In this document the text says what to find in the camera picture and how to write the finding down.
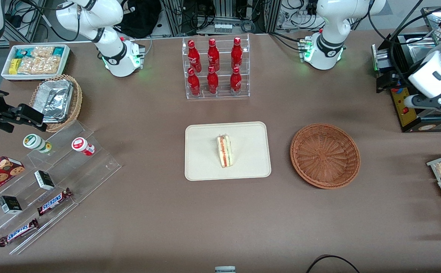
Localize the red lid white cup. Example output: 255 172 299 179
71 137 95 157

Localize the aluminium foil tray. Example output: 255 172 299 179
33 79 74 123

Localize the red cola bottle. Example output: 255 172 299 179
206 66 219 95
230 66 242 96
187 39 202 73
207 38 221 72
231 37 243 70
187 67 201 96

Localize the cream plastic serving tray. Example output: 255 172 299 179
185 121 272 182

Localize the brown Snickers bar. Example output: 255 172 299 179
0 218 40 248
36 188 74 217

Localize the small dark green box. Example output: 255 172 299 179
0 195 23 215
34 170 56 191

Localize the black food warmer case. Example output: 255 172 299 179
372 7 441 133

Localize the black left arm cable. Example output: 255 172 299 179
367 0 441 88

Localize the clear acrylic bottle rack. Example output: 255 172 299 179
181 34 251 100

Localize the white rectangular snack bin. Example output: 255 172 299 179
1 44 72 81

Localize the triangular sandwich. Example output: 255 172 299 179
216 134 234 168

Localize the clear acrylic stepped shelf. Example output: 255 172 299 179
0 120 122 256

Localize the brown round wicker basket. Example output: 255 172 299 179
290 123 361 190

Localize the clear rice cracker bag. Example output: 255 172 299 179
31 46 55 58
17 56 61 75

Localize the green lid white cup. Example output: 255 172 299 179
22 133 53 154

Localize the tan wicker basket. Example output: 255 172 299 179
29 74 83 133

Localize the black bag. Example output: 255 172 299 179
115 0 163 39

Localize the black looped floor cable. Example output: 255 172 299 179
305 254 361 273

